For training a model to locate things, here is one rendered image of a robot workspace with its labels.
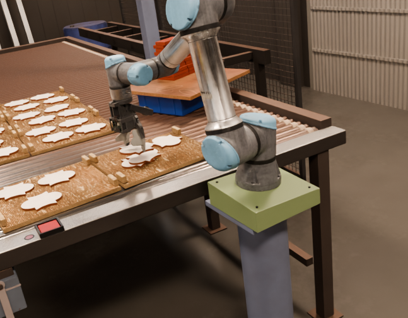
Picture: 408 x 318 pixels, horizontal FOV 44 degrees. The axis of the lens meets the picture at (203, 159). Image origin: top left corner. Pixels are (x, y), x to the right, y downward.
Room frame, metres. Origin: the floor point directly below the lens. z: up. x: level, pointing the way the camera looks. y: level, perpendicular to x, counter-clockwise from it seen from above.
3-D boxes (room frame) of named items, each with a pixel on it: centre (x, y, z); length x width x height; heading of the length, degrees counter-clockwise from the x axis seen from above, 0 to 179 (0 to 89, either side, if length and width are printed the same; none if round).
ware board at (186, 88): (2.65, 0.05, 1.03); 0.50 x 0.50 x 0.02; 48
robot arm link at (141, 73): (1.74, 0.18, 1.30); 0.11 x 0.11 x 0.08; 43
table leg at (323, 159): (1.92, -0.47, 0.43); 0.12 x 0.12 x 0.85; 26
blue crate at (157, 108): (2.59, 0.09, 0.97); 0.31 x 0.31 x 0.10; 48
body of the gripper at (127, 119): (1.80, 0.27, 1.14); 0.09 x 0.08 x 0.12; 133
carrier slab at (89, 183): (1.68, 0.57, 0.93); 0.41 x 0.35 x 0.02; 120
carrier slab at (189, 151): (1.90, 0.20, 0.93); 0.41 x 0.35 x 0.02; 120
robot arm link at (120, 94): (1.80, 0.26, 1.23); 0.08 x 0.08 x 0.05
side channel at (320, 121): (3.80, 0.37, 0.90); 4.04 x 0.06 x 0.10; 26
